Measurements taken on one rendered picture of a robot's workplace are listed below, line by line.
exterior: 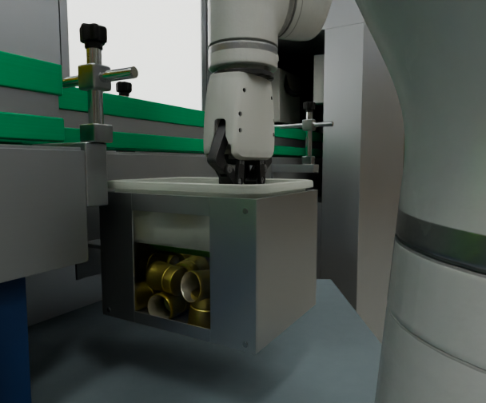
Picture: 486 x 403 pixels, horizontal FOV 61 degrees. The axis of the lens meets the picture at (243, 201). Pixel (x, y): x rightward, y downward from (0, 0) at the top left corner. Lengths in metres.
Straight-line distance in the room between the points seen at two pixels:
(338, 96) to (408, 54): 1.04
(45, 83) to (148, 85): 0.51
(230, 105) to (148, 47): 0.53
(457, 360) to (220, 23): 0.42
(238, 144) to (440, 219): 0.32
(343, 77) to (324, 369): 0.83
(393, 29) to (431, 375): 0.14
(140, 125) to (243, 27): 0.28
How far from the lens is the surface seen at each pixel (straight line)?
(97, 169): 0.48
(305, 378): 0.60
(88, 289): 0.90
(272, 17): 0.52
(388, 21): 0.19
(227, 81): 0.48
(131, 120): 0.68
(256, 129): 0.49
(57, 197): 0.45
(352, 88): 1.22
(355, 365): 0.64
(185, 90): 1.06
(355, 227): 1.21
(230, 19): 0.50
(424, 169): 0.19
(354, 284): 1.24
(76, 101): 0.62
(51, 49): 0.81
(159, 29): 1.02
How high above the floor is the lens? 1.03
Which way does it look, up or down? 5 degrees down
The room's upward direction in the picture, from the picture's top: straight up
